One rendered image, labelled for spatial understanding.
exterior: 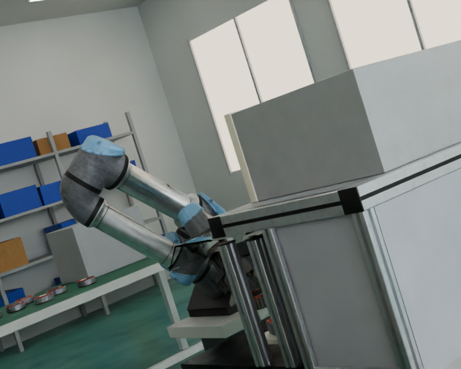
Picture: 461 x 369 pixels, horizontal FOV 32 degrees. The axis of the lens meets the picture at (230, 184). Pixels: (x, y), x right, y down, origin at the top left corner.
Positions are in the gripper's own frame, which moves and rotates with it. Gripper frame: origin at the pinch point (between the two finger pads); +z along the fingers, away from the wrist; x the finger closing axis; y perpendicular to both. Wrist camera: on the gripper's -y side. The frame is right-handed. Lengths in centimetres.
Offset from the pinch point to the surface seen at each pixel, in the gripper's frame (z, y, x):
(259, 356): 18.8, -24.3, 30.4
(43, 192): -356, 467, -241
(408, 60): -3, -86, 4
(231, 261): 0.7, -36.1, 30.0
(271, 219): 4, -56, 32
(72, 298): -111, 196, -58
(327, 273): 19, -57, 31
